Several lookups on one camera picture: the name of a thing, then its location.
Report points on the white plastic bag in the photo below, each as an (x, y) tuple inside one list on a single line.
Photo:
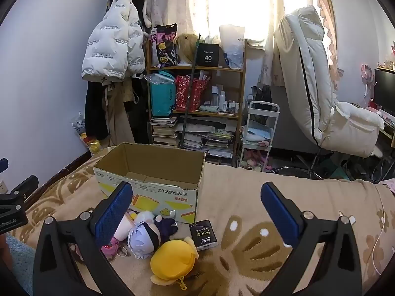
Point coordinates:
[(233, 46)]

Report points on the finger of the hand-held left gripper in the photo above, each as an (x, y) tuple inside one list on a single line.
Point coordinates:
[(3, 165), (24, 186)]

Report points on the white puffer jacket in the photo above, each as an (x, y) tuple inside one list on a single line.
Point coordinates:
[(108, 43)]

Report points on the wooden shelf unit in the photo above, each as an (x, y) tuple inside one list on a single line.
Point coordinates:
[(197, 69)]

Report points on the blonde wig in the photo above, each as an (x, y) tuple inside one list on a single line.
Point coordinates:
[(186, 47)]

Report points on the black hanging coat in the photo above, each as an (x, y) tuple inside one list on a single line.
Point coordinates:
[(95, 111)]

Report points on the pink desk fan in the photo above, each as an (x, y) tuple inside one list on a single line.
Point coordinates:
[(367, 74)]

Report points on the printed tote bag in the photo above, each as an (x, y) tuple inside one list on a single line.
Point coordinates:
[(163, 46)]

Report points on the black pole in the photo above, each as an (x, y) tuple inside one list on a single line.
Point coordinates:
[(188, 108)]

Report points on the black bag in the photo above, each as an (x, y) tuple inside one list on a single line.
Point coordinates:
[(264, 98)]

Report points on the white wall socket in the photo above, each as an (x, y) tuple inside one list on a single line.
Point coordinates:
[(3, 186)]

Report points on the pink swirl plush toy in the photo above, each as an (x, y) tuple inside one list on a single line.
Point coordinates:
[(125, 226)]

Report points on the plastic bag of toys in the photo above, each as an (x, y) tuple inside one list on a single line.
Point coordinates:
[(85, 135)]

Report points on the stack of books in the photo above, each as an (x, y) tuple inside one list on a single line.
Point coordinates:
[(163, 131)]

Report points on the red patterned bag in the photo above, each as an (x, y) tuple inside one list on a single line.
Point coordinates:
[(194, 95)]

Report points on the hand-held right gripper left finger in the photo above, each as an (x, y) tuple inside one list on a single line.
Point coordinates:
[(111, 215)]

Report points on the pile of magazines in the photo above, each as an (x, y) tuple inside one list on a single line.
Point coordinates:
[(209, 141)]

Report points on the pale floral curtain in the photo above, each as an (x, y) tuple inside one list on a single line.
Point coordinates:
[(160, 0)]

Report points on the teal bag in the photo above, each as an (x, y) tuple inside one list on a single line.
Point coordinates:
[(162, 97)]

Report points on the group of cosmetic bottles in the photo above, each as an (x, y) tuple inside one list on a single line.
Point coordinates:
[(223, 100)]

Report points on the white padded chair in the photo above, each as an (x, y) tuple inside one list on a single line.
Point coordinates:
[(308, 67)]

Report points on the light blue knit cloth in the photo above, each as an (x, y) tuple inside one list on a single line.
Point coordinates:
[(21, 262)]

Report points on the white-haired plush doll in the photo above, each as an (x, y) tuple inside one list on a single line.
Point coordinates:
[(142, 237)]

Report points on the black monitor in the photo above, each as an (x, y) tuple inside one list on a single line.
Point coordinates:
[(385, 91)]

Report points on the pink frilled curtain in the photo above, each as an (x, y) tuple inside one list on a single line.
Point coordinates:
[(328, 21)]

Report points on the black tissue pack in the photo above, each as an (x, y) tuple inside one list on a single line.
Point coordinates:
[(203, 236)]

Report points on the yellow plush toy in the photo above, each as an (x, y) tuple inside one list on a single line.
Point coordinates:
[(172, 262)]

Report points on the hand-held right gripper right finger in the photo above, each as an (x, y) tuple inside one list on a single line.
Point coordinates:
[(279, 212)]

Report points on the black cardboard box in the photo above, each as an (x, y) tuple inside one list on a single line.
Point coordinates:
[(208, 55)]

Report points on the beige floral blanket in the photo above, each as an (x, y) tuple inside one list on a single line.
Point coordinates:
[(247, 191)]

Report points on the beige hanging coat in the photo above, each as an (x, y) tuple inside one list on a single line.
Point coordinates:
[(118, 117)]

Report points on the white trolley cart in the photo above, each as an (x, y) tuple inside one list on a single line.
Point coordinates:
[(262, 129)]

